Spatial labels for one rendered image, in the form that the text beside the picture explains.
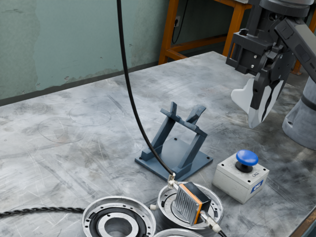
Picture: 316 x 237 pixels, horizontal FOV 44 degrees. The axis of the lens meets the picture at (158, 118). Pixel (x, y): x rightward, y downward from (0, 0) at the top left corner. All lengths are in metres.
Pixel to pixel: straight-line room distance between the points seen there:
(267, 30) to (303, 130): 0.39
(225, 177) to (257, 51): 0.24
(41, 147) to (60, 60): 1.73
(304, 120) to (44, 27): 1.69
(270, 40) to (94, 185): 0.37
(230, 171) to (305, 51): 0.25
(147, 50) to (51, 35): 0.89
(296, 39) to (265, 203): 0.30
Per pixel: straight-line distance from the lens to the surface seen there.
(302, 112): 0.97
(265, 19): 0.63
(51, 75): 2.47
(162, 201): 0.63
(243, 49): 0.63
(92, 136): 0.81
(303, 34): 0.60
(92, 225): 0.58
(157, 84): 1.06
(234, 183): 0.71
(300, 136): 0.96
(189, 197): 0.59
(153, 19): 2.92
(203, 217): 0.59
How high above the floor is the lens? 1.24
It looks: 29 degrees down
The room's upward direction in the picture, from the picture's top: 11 degrees clockwise
